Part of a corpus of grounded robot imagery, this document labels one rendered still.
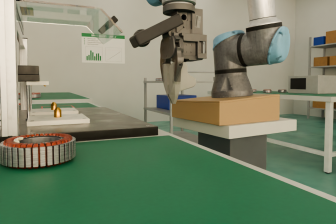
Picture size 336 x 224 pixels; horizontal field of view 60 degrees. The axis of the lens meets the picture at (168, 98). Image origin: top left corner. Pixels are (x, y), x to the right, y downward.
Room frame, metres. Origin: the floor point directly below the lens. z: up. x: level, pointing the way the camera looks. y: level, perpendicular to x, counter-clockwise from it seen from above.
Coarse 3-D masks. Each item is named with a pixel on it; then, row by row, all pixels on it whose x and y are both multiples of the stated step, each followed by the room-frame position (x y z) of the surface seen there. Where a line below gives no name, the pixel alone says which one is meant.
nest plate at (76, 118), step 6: (66, 114) 0.86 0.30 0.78; (72, 114) 0.86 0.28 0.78; (78, 114) 0.86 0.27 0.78; (30, 120) 0.72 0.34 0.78; (36, 120) 0.72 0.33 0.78; (42, 120) 0.72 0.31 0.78; (48, 120) 0.72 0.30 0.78; (54, 120) 0.73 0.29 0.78; (60, 120) 0.73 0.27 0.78; (66, 120) 0.74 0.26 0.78; (72, 120) 0.75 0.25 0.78; (78, 120) 0.75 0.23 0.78; (84, 120) 0.76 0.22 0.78
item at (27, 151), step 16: (0, 144) 0.43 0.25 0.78; (16, 144) 0.42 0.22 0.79; (32, 144) 0.42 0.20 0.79; (48, 144) 0.43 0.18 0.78; (64, 144) 0.44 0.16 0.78; (0, 160) 0.43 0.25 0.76; (16, 160) 0.41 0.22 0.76; (32, 160) 0.42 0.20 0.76; (48, 160) 0.42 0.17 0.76; (64, 160) 0.44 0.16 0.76
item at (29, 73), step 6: (18, 66) 0.74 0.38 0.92; (24, 66) 0.74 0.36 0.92; (30, 66) 0.75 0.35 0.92; (36, 66) 0.75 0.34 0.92; (18, 72) 0.74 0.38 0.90; (24, 72) 0.74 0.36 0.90; (30, 72) 0.75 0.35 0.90; (36, 72) 0.75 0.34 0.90; (18, 78) 0.73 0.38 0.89; (24, 78) 0.74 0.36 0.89; (30, 78) 0.74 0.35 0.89; (36, 78) 0.75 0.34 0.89; (30, 84) 0.75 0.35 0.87; (36, 84) 0.75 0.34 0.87; (42, 84) 0.76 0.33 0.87; (48, 84) 0.77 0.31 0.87
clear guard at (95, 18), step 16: (16, 0) 0.66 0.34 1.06; (32, 0) 0.68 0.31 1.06; (16, 16) 0.82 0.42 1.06; (32, 16) 0.82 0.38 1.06; (48, 16) 0.82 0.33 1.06; (64, 16) 0.82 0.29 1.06; (80, 16) 0.82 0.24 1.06; (96, 16) 0.80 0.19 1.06; (96, 32) 0.93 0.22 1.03; (112, 32) 0.81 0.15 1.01
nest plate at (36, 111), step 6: (36, 108) 1.07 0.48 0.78; (42, 108) 1.07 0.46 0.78; (48, 108) 1.07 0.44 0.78; (60, 108) 1.07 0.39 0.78; (66, 108) 1.07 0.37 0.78; (72, 108) 1.07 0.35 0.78; (30, 114) 0.93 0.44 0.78; (36, 114) 0.93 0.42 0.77; (42, 114) 0.94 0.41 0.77; (48, 114) 0.95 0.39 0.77
